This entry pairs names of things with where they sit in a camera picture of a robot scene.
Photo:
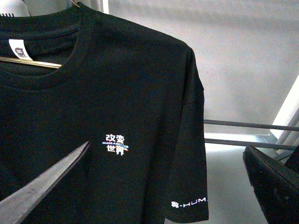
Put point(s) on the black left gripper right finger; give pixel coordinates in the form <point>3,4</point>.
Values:
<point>275,184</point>

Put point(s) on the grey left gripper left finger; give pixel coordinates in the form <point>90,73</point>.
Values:
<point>16,207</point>

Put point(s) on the wooden clothes hanger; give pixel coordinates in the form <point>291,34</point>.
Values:
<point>30,62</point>

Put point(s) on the black printed t-shirt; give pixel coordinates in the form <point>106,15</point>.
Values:
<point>132,92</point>

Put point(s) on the lower grey metal rail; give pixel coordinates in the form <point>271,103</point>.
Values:
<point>246,143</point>

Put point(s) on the grey metal rail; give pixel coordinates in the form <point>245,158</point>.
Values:
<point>250,125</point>
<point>246,143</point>

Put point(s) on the upper grey metal rail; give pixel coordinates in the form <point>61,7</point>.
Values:
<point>250,125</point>

